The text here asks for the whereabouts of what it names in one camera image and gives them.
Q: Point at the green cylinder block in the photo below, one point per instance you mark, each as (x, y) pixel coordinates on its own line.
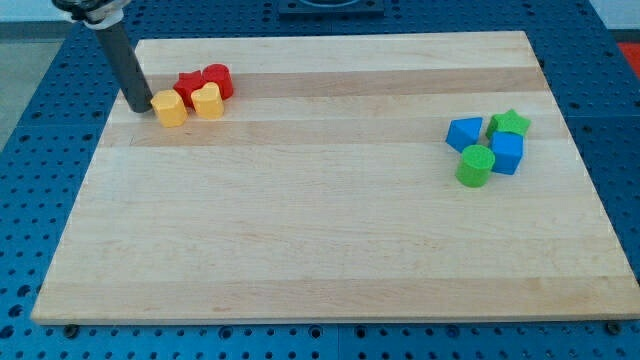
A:
(475, 166)

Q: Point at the red star block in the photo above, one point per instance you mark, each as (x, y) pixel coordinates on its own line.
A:
(187, 83)

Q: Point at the green star block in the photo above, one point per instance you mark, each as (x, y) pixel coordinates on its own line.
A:
(508, 122)

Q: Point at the red cylinder block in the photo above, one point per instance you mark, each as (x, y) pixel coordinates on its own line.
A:
(220, 75)

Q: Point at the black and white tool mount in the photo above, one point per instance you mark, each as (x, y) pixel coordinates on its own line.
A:
(94, 14)

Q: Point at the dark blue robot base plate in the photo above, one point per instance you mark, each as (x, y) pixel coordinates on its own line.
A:
(294, 8)

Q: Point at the blue triangle block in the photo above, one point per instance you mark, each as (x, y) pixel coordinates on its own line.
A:
(463, 133)

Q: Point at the blue cube block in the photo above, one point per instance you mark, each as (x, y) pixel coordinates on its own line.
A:
(508, 150)

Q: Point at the yellow hexagon block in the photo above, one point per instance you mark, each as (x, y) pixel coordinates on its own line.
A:
(169, 108)

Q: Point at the yellow heart block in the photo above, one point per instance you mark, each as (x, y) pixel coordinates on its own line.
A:
(207, 101)

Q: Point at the light wooden board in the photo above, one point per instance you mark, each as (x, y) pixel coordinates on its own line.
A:
(327, 193)

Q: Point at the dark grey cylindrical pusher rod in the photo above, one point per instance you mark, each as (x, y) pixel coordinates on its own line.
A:
(126, 67)

